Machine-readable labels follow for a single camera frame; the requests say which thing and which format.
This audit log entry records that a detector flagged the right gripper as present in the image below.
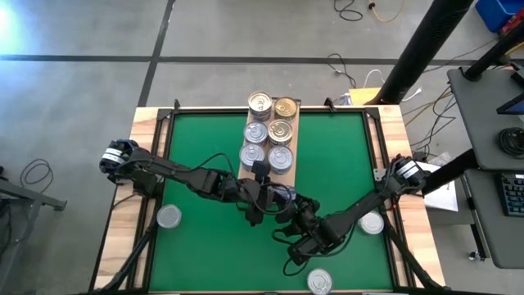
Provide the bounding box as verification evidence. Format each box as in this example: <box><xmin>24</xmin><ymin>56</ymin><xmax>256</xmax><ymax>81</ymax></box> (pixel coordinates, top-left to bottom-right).
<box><xmin>273</xmin><ymin>195</ymin><xmax>328</xmax><ymax>243</ymax></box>

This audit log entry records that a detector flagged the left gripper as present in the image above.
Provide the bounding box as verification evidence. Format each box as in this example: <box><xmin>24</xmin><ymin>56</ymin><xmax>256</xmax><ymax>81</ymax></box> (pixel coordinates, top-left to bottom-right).
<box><xmin>228</xmin><ymin>178</ymin><xmax>298</xmax><ymax>227</ymax></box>

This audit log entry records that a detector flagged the wooden shelf black frame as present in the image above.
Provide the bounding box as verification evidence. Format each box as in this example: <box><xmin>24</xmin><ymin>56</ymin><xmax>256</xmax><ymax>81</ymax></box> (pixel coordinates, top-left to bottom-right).
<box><xmin>237</xmin><ymin>96</ymin><xmax>302</xmax><ymax>188</ymax></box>

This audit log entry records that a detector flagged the green-white-label can silver lid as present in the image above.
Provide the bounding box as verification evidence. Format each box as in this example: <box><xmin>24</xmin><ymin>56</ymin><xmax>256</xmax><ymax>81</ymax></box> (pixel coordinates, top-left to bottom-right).
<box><xmin>156</xmin><ymin>203</ymin><xmax>183</xmax><ymax>229</ymax></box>

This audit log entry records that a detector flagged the gold-lid tin can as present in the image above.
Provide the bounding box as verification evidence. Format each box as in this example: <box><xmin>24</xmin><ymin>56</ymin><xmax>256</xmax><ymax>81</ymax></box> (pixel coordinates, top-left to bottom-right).
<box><xmin>273</xmin><ymin>96</ymin><xmax>299</xmax><ymax>120</ymax></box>

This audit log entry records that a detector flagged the red-label can silver lid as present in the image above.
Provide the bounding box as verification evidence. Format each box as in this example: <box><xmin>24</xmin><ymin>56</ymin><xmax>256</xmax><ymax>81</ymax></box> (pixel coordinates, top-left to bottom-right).
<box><xmin>247</xmin><ymin>90</ymin><xmax>273</xmax><ymax>122</ymax></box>

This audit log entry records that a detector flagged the green table mat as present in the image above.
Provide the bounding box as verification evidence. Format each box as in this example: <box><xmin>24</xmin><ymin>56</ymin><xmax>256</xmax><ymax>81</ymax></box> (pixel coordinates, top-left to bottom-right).
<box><xmin>149</xmin><ymin>111</ymin><xmax>394</xmax><ymax>293</ymax></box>

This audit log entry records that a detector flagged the yellow box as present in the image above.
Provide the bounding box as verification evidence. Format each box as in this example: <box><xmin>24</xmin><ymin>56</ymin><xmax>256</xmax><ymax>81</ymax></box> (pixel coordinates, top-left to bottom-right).
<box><xmin>348</xmin><ymin>86</ymin><xmax>384</xmax><ymax>107</ymax></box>

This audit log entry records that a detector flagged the white paper sheet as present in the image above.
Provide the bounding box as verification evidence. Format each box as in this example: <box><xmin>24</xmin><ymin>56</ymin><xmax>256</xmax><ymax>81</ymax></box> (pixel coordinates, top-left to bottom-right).
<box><xmin>415</xmin><ymin>161</ymin><xmax>459</xmax><ymax>213</ymax></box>

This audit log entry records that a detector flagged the black desk leg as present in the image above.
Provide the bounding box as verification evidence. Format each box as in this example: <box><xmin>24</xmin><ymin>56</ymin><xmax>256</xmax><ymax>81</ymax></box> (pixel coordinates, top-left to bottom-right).
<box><xmin>420</xmin><ymin>149</ymin><xmax>478</xmax><ymax>197</ymax></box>

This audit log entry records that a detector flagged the grey desk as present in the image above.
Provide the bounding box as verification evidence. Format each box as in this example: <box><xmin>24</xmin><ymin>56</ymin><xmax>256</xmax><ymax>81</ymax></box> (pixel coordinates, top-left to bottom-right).
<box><xmin>446</xmin><ymin>65</ymin><xmax>524</xmax><ymax>172</ymax></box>
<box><xmin>460</xmin><ymin>167</ymin><xmax>524</xmax><ymax>270</ymax></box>

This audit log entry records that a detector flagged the black tower fan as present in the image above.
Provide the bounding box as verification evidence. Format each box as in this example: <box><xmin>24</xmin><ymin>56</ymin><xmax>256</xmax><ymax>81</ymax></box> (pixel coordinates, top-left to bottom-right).
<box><xmin>374</xmin><ymin>0</ymin><xmax>476</xmax><ymax>106</ymax></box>

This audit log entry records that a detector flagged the black keyboard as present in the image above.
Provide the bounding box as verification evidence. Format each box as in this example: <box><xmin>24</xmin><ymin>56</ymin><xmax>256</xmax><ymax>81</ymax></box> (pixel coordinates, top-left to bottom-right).
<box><xmin>498</xmin><ymin>172</ymin><xmax>524</xmax><ymax>218</ymax></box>

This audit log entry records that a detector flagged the grey metal table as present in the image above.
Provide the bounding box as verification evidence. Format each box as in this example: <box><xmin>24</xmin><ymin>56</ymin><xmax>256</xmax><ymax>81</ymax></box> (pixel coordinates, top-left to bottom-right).
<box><xmin>0</xmin><ymin>166</ymin><xmax>67</xmax><ymax>295</ymax></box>

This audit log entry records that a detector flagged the black tablet screen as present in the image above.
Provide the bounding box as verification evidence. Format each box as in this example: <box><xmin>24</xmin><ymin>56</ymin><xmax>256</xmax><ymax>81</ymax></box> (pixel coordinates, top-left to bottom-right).
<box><xmin>496</xmin><ymin>93</ymin><xmax>524</xmax><ymax>116</ymax></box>

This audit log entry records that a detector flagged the blue plastic bin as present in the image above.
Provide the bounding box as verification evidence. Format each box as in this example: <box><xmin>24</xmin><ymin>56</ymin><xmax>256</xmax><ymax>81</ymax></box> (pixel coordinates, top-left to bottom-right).
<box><xmin>474</xmin><ymin>0</ymin><xmax>524</xmax><ymax>34</ymax></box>

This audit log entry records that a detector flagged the red box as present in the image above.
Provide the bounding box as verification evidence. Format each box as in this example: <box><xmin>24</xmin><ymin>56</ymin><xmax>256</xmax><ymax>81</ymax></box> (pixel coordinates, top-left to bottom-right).
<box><xmin>501</xmin><ymin>16</ymin><xmax>524</xmax><ymax>38</ymax></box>

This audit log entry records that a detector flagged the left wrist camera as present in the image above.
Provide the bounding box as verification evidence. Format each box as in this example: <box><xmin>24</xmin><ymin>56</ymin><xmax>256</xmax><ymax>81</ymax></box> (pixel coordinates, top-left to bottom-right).
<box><xmin>251</xmin><ymin>161</ymin><xmax>271</xmax><ymax>178</ymax></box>

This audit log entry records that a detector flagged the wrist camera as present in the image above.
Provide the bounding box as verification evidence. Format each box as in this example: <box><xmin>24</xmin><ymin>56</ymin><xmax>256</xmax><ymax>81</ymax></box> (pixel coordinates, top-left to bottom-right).
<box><xmin>251</xmin><ymin>161</ymin><xmax>271</xmax><ymax>178</ymax></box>
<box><xmin>287</xmin><ymin>239</ymin><xmax>328</xmax><ymax>266</ymax></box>

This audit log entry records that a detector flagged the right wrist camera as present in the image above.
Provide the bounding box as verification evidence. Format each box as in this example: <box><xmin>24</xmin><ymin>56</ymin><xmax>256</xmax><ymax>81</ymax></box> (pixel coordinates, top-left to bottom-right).
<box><xmin>287</xmin><ymin>239</ymin><xmax>328</xmax><ymax>266</ymax></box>

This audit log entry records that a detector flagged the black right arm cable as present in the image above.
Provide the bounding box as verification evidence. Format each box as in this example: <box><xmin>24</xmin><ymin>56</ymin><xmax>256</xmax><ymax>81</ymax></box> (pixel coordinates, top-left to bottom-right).
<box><xmin>272</xmin><ymin>229</ymin><xmax>312</xmax><ymax>276</ymax></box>

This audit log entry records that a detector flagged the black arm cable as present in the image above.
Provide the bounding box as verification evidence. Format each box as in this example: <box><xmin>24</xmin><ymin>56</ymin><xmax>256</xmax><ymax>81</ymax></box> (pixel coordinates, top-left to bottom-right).
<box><xmin>192</xmin><ymin>152</ymin><xmax>239</xmax><ymax>177</ymax></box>
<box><xmin>272</xmin><ymin>229</ymin><xmax>312</xmax><ymax>276</ymax></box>

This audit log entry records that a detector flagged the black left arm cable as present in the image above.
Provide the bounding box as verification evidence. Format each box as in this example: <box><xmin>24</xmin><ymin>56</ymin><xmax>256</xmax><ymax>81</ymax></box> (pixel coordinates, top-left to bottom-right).
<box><xmin>192</xmin><ymin>152</ymin><xmax>239</xmax><ymax>177</ymax></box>

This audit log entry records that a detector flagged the black aluminium rig frame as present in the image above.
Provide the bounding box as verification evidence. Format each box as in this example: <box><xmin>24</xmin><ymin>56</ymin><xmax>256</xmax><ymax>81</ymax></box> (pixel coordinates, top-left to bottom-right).
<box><xmin>88</xmin><ymin>98</ymin><xmax>447</xmax><ymax>295</ymax></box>

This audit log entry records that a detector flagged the black floor cable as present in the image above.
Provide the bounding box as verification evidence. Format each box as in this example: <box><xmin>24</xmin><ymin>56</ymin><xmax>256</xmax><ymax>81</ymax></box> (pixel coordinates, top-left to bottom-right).
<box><xmin>326</xmin><ymin>52</ymin><xmax>358</xmax><ymax>89</ymax></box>
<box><xmin>332</xmin><ymin>0</ymin><xmax>365</xmax><ymax>22</ymax></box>
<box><xmin>19</xmin><ymin>158</ymin><xmax>55</xmax><ymax>194</ymax></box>

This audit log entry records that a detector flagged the white floor cable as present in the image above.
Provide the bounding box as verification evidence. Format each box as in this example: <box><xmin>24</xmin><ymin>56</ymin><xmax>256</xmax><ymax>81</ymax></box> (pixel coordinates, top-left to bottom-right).
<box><xmin>363</xmin><ymin>68</ymin><xmax>422</xmax><ymax>102</ymax></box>

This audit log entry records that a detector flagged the yellow floor cable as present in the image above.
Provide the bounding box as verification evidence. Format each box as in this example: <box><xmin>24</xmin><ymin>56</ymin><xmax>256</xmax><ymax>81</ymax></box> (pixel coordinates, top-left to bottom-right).
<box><xmin>368</xmin><ymin>2</ymin><xmax>406</xmax><ymax>25</ymax></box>

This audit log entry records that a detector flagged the coiled black cable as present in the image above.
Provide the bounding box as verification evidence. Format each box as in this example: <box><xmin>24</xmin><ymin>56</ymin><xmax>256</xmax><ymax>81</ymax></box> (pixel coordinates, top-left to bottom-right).
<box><xmin>497</xmin><ymin>126</ymin><xmax>524</xmax><ymax>160</ymax></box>

